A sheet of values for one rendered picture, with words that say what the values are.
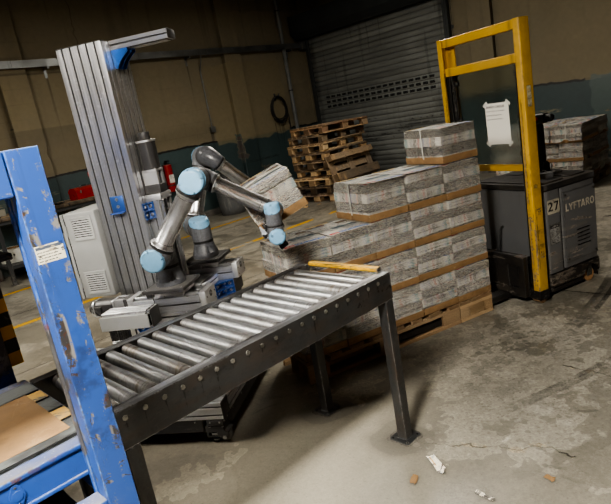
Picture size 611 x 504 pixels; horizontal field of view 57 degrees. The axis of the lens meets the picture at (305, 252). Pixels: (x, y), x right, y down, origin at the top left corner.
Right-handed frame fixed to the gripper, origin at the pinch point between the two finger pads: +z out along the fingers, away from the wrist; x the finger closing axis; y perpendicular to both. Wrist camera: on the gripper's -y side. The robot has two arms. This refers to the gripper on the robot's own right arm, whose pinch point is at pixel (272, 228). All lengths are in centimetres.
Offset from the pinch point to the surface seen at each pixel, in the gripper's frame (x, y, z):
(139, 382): 61, 5, -115
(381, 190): -66, -23, 34
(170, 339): 54, 2, -82
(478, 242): -110, -93, 55
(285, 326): 15, -13, -96
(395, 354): -16, -65, -62
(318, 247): -16.1, -27.0, 18.7
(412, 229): -72, -56, 40
